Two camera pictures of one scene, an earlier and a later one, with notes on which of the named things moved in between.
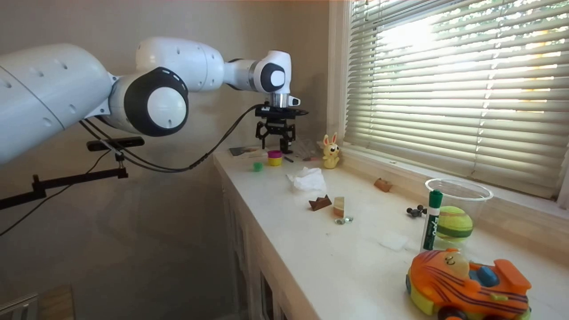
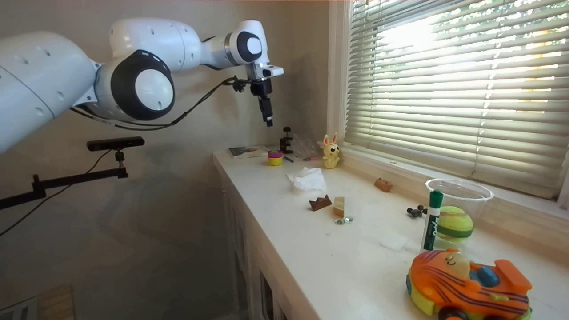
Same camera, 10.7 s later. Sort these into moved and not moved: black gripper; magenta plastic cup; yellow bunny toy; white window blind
Moved: black gripper
Not moved: yellow bunny toy; white window blind; magenta plastic cup
